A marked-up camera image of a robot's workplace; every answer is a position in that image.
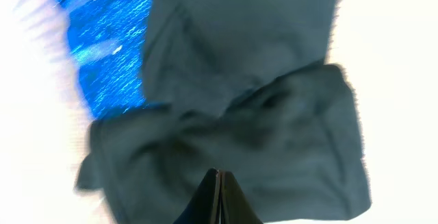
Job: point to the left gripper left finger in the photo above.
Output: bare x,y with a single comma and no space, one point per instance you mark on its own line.
204,206

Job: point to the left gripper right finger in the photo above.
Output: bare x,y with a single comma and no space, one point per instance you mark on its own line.
234,207

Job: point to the black cloth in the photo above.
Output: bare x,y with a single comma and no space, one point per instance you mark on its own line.
203,54
294,147

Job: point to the blue sparkly cloth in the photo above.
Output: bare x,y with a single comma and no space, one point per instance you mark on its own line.
105,38

